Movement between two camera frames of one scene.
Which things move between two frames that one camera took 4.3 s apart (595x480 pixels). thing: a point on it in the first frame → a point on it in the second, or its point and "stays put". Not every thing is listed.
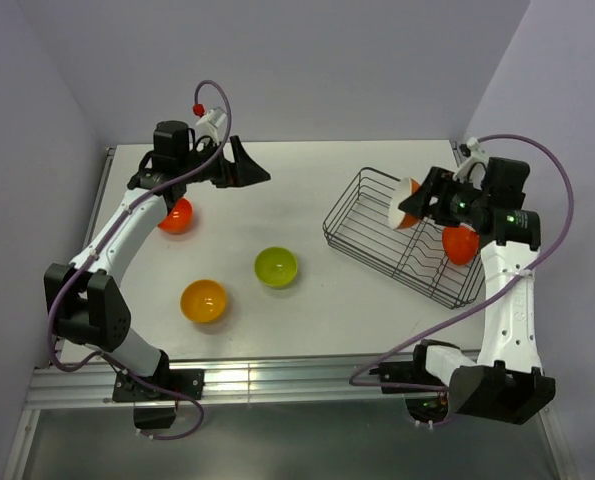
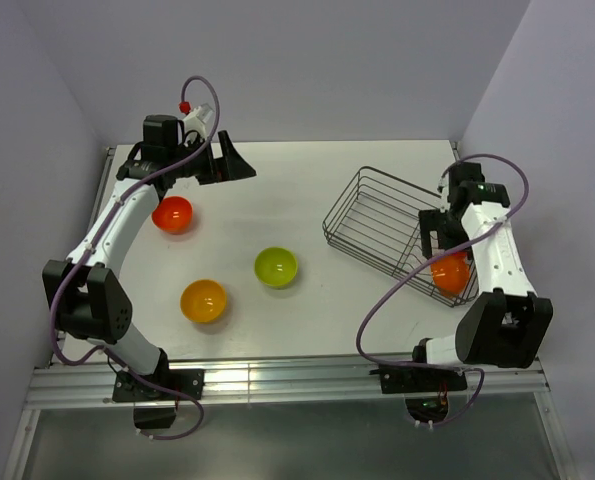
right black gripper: x=439 y=181 → x=431 y=220
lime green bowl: x=275 y=267 stays put
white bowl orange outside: x=404 y=188 → x=450 y=273
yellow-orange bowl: x=203 y=300 stays put
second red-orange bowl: x=179 y=219 stays put
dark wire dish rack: x=359 y=226 stays put
